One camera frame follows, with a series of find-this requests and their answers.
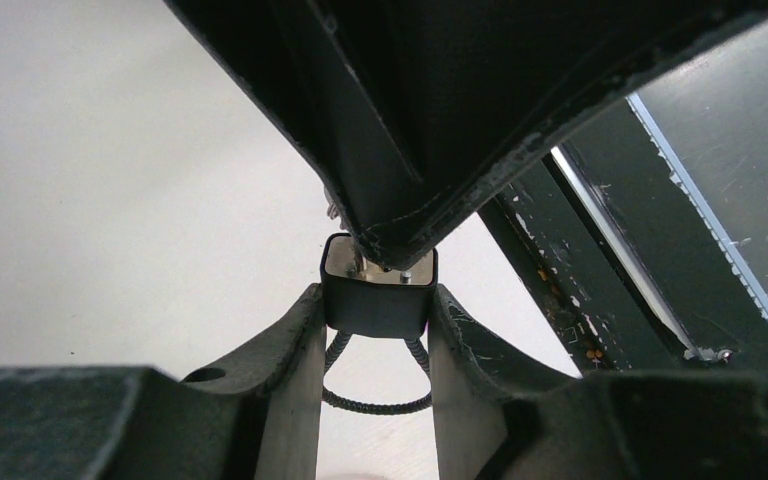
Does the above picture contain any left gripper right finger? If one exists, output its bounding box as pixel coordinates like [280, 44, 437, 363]
[428, 287, 768, 479]

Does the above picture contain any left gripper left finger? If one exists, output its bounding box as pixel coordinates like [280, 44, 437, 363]
[0, 284, 326, 479]

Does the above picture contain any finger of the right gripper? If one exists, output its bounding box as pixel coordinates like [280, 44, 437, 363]
[169, 0, 768, 269]

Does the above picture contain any black cable lock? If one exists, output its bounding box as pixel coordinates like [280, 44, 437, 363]
[319, 232, 439, 377]

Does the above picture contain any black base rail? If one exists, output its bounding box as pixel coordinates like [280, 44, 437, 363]
[479, 94, 768, 374]

